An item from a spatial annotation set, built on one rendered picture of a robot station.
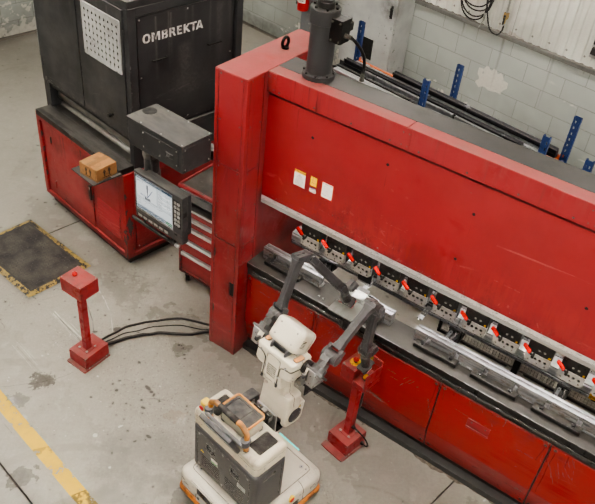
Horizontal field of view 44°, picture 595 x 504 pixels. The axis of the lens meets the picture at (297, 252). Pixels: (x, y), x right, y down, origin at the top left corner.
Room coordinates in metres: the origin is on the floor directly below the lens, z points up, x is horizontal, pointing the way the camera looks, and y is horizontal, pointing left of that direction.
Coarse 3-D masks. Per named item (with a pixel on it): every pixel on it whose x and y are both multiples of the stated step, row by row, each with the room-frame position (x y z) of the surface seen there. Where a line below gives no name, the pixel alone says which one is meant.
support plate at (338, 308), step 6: (336, 300) 3.56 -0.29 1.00; (330, 306) 3.50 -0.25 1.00; (336, 306) 3.51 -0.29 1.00; (342, 306) 3.51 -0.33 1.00; (354, 306) 3.53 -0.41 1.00; (360, 306) 3.53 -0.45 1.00; (336, 312) 3.45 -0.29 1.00; (342, 312) 3.46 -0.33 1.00; (348, 312) 3.46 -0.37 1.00; (354, 312) 3.47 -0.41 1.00; (348, 318) 3.41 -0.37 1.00
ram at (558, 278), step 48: (288, 144) 3.99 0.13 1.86; (336, 144) 3.81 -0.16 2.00; (384, 144) 3.65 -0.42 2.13; (288, 192) 3.97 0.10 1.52; (336, 192) 3.79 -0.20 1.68; (384, 192) 3.62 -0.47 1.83; (432, 192) 3.47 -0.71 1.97; (480, 192) 3.33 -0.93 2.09; (384, 240) 3.59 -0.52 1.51; (432, 240) 3.43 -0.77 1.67; (480, 240) 3.29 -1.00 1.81; (528, 240) 3.16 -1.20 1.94; (576, 240) 3.05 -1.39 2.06; (432, 288) 3.39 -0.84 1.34; (480, 288) 3.25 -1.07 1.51; (528, 288) 3.12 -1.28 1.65; (576, 288) 3.00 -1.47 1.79; (528, 336) 3.07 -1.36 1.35; (576, 336) 2.95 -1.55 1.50
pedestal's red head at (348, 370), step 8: (344, 368) 3.22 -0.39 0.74; (352, 368) 3.19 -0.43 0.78; (344, 376) 3.21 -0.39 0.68; (352, 376) 3.17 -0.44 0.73; (360, 376) 3.20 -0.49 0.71; (368, 376) 3.12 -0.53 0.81; (376, 376) 3.19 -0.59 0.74; (352, 384) 3.16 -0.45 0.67; (360, 384) 3.14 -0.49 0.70; (368, 384) 3.14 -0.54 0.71
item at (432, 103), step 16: (352, 64) 6.20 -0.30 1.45; (368, 80) 5.94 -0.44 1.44; (384, 80) 5.92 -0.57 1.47; (400, 80) 6.03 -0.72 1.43; (416, 80) 5.96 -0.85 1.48; (400, 96) 5.70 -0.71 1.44; (416, 96) 5.69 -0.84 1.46; (432, 96) 5.76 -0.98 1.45; (448, 96) 5.73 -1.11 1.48; (448, 112) 5.46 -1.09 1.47; (464, 112) 5.54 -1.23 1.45; (480, 112) 5.51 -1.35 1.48; (480, 128) 5.25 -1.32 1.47; (496, 128) 5.32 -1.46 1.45; (512, 128) 5.31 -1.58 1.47; (528, 144) 5.13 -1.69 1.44
